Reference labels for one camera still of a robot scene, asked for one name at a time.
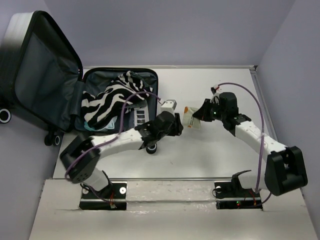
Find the white orange eyelid paste packet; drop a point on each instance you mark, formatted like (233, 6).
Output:
(188, 120)

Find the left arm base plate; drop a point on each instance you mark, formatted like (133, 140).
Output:
(109, 199)

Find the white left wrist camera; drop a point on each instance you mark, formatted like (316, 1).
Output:
(168, 106)

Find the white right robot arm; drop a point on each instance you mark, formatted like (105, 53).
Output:
(281, 169)

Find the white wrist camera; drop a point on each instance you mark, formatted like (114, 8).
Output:
(168, 106)
(215, 93)

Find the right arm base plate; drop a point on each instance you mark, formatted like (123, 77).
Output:
(229, 198)

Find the black hard-shell suitcase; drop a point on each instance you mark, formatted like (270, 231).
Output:
(42, 77)

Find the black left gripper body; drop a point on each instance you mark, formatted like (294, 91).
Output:
(170, 132)

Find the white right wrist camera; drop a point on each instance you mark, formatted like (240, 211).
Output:
(215, 93)

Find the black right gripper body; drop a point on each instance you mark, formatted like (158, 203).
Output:
(217, 113)

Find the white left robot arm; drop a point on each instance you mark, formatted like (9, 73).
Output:
(81, 156)

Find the zebra striped towel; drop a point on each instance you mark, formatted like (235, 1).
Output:
(99, 110)

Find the silver packet with black strips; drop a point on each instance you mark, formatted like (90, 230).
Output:
(141, 116)

